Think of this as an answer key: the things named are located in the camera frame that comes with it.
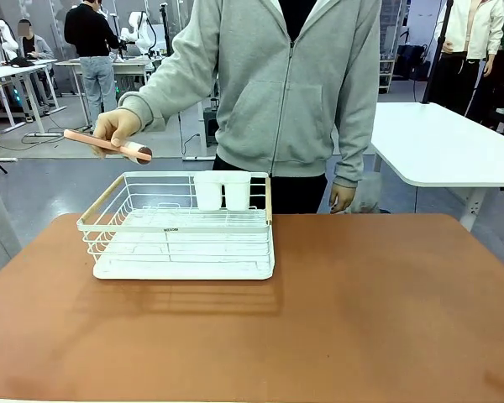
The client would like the person in white jacket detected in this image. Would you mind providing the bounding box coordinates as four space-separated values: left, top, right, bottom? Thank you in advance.
428 0 504 117

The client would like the person's left forearm grey sleeve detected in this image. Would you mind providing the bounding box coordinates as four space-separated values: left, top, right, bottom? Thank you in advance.
332 96 380 189

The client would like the shoe rack with shoes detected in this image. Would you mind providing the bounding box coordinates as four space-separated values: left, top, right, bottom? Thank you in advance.
377 24 398 94

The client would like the large white table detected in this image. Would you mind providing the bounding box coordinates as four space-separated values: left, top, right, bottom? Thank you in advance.
369 102 504 232

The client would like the seated person blurred face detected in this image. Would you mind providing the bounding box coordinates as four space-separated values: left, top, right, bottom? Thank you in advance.
16 18 55 62

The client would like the grey background desk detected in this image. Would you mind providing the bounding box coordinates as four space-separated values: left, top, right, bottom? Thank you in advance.
54 57 163 127

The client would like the pink lint roller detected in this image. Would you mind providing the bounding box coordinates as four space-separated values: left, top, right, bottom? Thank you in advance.
63 128 153 165

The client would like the white twin cutlery holder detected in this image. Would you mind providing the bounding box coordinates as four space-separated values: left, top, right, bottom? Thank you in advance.
192 170 252 212

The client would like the person's right forearm grey sleeve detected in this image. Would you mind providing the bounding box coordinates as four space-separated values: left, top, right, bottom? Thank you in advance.
117 54 191 136

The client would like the black tripod pole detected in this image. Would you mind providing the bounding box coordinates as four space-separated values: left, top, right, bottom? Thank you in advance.
422 0 454 105

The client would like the white background desk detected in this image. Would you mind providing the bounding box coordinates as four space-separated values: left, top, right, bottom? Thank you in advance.
0 58 68 138

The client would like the person's right hand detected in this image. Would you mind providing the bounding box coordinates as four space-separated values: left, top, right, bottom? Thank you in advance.
92 107 143 160

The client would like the clear plastic bag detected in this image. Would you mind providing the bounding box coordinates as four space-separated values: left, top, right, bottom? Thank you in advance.
350 171 383 214

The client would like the person's left hand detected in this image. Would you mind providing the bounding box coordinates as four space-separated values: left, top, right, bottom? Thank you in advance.
329 183 358 214

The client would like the person in black top, jeans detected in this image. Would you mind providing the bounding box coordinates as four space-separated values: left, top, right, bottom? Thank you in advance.
63 0 123 127

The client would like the person in grey hoodie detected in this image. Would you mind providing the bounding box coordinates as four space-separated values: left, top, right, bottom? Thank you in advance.
117 0 382 215

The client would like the white wire dish rack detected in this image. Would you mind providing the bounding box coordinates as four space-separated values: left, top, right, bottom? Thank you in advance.
76 170 276 281

